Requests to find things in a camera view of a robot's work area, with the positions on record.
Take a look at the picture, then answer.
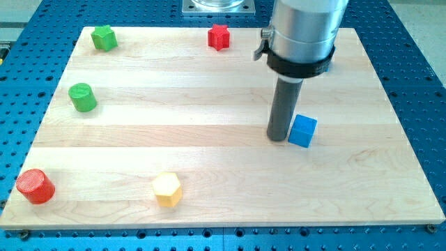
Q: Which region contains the blue block behind arm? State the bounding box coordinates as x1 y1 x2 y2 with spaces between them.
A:
325 62 332 73

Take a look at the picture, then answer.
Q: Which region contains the red star block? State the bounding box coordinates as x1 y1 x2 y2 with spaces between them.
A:
208 24 230 51

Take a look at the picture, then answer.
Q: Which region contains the red cylinder block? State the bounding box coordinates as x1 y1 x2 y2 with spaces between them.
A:
16 169 56 204

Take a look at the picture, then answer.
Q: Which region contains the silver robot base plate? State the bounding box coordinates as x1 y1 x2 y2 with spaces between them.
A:
181 0 256 15

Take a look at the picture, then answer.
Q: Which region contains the silver robot arm cylinder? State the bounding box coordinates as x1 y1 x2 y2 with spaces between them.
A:
254 0 348 63

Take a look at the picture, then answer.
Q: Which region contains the green star block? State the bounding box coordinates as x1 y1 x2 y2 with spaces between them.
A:
91 25 118 52

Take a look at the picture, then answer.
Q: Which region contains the yellow hexagon block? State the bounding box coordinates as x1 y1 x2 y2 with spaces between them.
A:
152 172 183 207

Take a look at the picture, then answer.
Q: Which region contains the black clamp ring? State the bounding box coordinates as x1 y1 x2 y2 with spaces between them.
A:
266 45 336 79

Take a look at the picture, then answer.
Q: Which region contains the light wooden board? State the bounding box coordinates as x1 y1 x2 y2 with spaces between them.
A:
1 26 445 229

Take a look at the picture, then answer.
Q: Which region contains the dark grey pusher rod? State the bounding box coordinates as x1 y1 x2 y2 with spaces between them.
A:
267 78 303 142

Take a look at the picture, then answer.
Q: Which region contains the green cylinder block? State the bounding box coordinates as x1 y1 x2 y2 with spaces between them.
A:
68 83 97 112

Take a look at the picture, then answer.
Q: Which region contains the blue cube block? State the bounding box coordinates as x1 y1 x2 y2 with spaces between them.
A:
288 114 318 148

